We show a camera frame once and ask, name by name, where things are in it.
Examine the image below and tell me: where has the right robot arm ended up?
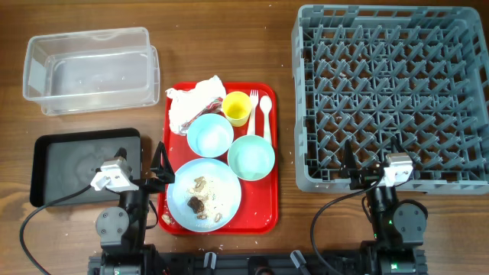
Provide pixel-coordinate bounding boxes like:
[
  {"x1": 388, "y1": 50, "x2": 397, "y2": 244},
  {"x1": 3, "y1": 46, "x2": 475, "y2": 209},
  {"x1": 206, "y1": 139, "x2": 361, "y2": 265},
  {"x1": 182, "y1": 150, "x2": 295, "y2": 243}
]
[{"x1": 340, "y1": 137, "x2": 428, "y2": 274}]

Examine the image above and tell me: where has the grey dishwasher rack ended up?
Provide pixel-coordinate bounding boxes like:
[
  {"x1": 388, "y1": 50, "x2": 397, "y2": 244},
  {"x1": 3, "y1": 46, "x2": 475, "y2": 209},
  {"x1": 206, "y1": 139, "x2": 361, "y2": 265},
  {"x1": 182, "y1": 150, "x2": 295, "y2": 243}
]
[{"x1": 291, "y1": 5, "x2": 488, "y2": 195}]

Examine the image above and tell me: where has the left black cable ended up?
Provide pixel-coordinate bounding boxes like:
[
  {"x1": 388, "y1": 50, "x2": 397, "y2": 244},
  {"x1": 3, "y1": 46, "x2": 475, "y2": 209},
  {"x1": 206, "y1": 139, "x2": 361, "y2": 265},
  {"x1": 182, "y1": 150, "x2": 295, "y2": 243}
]
[{"x1": 18, "y1": 184, "x2": 93, "y2": 275}]

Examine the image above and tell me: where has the white napkin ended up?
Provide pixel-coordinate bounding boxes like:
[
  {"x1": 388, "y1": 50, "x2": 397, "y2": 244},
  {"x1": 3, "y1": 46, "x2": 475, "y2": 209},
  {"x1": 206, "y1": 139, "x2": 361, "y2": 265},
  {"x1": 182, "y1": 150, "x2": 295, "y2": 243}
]
[{"x1": 165, "y1": 75, "x2": 226, "y2": 136}]

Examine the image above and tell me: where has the red serving tray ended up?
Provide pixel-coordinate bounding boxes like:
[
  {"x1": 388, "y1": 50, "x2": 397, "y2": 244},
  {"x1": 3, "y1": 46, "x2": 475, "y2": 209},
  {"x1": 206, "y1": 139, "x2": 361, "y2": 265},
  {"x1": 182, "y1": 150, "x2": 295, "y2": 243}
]
[{"x1": 157, "y1": 82, "x2": 279, "y2": 235}]

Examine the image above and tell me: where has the clear plastic bin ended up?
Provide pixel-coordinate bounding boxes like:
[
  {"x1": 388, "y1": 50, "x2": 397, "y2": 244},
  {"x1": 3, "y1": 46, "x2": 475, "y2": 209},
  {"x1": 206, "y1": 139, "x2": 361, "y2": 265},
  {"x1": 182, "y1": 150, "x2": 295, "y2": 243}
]
[{"x1": 23, "y1": 27, "x2": 160, "y2": 115}]

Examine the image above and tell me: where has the mint green bowl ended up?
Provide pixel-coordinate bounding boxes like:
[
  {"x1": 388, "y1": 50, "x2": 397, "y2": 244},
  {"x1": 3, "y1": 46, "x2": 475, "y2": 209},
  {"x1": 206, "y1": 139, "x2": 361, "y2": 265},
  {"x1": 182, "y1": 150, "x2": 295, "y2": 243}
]
[{"x1": 227, "y1": 135, "x2": 276, "y2": 181}]

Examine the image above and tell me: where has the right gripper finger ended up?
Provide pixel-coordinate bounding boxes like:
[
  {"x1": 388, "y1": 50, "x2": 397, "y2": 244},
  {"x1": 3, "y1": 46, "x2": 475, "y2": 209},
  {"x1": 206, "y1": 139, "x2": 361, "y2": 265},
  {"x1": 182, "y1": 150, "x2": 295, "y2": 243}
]
[
  {"x1": 339, "y1": 140, "x2": 358, "y2": 178},
  {"x1": 390, "y1": 136, "x2": 405, "y2": 154}
]

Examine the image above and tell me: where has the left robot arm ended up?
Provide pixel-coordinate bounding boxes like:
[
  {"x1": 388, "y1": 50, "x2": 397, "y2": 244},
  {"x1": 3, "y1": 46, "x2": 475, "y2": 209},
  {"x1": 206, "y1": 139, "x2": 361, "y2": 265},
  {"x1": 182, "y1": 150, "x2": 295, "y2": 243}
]
[{"x1": 87, "y1": 142, "x2": 175, "y2": 275}]

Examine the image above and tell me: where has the white plastic fork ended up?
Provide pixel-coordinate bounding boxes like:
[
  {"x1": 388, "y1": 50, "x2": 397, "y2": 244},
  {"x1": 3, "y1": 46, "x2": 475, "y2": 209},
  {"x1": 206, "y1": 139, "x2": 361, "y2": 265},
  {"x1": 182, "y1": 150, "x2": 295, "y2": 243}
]
[{"x1": 247, "y1": 89, "x2": 259, "y2": 135}]

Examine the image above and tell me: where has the dark food scrap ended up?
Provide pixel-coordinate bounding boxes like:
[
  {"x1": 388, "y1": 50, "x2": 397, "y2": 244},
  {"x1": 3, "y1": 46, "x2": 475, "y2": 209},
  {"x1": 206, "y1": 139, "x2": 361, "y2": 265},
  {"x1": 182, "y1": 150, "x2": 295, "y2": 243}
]
[{"x1": 187, "y1": 196, "x2": 205, "y2": 214}]

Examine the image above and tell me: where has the light blue plate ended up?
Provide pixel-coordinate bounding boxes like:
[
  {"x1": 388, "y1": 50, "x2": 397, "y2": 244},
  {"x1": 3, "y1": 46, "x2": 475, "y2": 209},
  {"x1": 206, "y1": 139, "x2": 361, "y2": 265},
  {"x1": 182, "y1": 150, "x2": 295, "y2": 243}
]
[{"x1": 167, "y1": 158, "x2": 241, "y2": 233}]

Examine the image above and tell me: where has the black tray bin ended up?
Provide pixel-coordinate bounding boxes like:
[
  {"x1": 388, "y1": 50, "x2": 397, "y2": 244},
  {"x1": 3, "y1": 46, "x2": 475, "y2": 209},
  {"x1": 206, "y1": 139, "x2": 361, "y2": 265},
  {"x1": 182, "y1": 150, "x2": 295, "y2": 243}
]
[{"x1": 30, "y1": 128, "x2": 141, "y2": 207}]

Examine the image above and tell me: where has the white plastic spoon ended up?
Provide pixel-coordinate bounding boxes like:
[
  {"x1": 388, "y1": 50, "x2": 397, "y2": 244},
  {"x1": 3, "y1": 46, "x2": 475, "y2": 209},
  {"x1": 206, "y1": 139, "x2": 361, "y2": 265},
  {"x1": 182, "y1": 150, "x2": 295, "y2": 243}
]
[{"x1": 260, "y1": 95, "x2": 273, "y2": 144}]

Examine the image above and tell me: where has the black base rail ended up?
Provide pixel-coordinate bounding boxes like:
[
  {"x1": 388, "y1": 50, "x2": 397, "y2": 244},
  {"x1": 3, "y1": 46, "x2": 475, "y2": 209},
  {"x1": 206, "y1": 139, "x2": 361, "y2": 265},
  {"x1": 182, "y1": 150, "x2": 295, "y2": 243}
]
[{"x1": 87, "y1": 250, "x2": 427, "y2": 275}]

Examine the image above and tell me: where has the yellow plastic cup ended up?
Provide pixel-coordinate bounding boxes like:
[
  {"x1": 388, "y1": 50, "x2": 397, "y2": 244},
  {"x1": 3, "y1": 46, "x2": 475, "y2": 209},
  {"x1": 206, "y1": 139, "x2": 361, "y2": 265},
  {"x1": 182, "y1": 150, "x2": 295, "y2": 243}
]
[{"x1": 222, "y1": 91, "x2": 251, "y2": 127}]

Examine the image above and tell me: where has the light blue bowl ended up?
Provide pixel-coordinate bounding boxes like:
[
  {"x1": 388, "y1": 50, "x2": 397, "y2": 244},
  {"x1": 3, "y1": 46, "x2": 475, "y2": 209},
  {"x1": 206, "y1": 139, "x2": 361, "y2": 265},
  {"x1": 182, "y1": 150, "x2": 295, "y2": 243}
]
[{"x1": 186, "y1": 114, "x2": 234, "y2": 158}]

